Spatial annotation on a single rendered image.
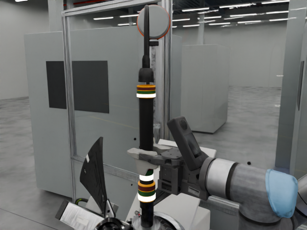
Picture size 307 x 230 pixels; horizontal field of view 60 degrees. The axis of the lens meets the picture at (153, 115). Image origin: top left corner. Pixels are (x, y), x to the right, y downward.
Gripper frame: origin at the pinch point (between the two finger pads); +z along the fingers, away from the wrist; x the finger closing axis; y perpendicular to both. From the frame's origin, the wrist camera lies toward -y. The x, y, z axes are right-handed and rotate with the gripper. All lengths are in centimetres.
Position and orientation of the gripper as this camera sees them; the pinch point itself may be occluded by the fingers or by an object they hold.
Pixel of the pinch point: (137, 147)
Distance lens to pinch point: 66.7
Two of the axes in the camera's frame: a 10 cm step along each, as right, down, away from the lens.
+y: -0.1, 9.8, 1.9
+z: -8.1, -1.2, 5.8
